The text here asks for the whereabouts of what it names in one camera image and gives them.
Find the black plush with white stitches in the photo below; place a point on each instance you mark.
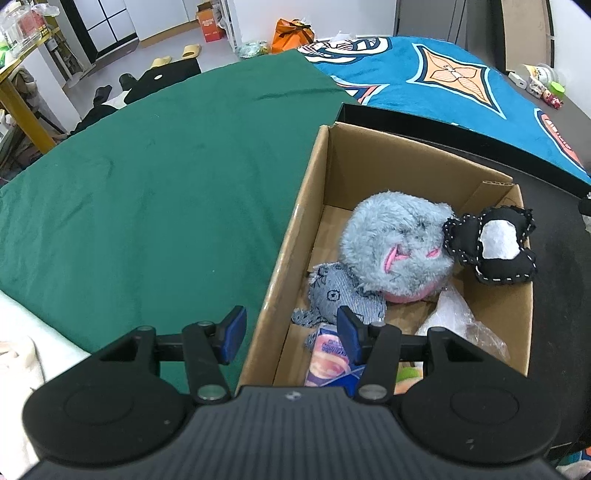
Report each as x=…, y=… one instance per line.
x=461, y=240

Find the yellow slipper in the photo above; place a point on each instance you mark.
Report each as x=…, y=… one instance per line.
x=191, y=50
x=161, y=62

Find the grey striped plush toy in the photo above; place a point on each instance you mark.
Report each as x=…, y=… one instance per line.
x=332, y=290

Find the round blue fluffy plush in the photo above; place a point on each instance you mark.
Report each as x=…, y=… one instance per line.
x=392, y=240

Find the black framed glass door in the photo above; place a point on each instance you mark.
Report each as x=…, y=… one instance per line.
x=106, y=23

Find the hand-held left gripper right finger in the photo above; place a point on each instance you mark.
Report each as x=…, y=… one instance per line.
x=348, y=334

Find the yellow table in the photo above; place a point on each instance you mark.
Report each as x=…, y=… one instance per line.
x=27, y=120

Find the green cloth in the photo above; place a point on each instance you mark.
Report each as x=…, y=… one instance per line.
x=161, y=184

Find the green lid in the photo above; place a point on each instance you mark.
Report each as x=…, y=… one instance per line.
x=557, y=87

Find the dark grey cabinet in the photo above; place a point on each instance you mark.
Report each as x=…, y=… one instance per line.
x=438, y=18

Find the black shoe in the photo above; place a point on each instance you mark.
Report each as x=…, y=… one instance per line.
x=102, y=95
x=127, y=80

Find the crumpled clear plastic wrap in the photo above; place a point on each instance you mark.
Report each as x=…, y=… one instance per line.
x=251, y=50

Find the clear plastic bag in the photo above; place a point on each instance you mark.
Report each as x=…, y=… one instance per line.
x=448, y=309

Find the tissue packet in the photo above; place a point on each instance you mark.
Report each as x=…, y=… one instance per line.
x=328, y=364

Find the orange bag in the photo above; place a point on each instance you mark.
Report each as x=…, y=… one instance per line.
x=291, y=37

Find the wooden board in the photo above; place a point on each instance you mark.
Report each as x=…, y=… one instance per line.
x=526, y=32

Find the orange cardboard box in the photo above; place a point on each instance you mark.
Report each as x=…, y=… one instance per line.
x=210, y=25

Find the blue printed blanket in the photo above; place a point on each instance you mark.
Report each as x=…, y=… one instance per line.
x=397, y=64

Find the burger plush toy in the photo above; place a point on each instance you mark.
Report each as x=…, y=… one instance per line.
x=411, y=378

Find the black case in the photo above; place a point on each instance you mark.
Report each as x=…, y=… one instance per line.
x=166, y=78

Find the brown cardboard box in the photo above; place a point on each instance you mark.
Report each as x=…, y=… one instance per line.
x=369, y=161

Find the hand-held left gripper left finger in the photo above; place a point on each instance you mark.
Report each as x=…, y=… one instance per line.
x=233, y=334

